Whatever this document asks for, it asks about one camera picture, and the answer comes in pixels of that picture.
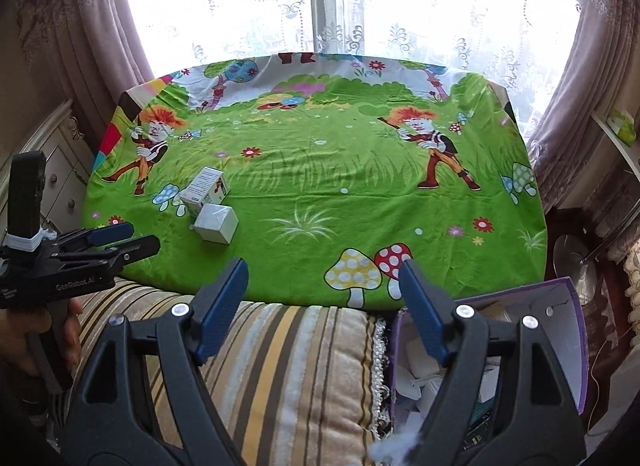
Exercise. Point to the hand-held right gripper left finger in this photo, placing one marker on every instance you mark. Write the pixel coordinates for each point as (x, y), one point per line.
(222, 311)

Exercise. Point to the purple cardboard box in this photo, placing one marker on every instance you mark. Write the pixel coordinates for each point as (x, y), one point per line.
(560, 346)

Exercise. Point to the person's left hand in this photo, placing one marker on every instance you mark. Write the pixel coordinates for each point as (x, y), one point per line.
(17, 341)

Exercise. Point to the white cube carton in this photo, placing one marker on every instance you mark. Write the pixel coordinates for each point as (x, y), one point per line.
(215, 223)

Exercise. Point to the striped plush cushion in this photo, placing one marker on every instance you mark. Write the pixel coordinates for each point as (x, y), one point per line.
(290, 371)

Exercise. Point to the white medicine box red dots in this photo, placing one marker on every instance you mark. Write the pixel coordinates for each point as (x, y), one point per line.
(202, 188)

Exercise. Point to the dark wooden furniture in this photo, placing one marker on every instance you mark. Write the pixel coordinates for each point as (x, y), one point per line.
(607, 296)

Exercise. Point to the white carved nightstand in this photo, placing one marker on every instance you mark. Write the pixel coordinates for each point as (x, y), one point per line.
(60, 170)

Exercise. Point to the green tissue box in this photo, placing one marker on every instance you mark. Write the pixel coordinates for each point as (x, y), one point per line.
(622, 124)

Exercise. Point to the white lace curtain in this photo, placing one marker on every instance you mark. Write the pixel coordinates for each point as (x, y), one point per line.
(400, 5)

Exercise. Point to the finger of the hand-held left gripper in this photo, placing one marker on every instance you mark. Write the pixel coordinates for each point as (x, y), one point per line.
(110, 233)
(140, 248)

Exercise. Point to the mauve patterned curtain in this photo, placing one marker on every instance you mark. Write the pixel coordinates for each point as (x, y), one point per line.
(75, 45)
(590, 70)

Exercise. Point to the cartoon printed green bedsheet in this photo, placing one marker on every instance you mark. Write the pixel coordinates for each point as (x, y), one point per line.
(325, 170)

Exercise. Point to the white shelf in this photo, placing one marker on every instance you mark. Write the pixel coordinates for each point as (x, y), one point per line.
(617, 145)

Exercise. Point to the silver round stand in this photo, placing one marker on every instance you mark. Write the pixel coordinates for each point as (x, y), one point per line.
(572, 261)

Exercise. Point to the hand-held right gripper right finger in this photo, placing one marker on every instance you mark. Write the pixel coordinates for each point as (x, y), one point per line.
(425, 316)

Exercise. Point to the cream lace cloth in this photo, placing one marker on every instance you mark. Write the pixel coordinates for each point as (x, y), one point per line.
(632, 286)

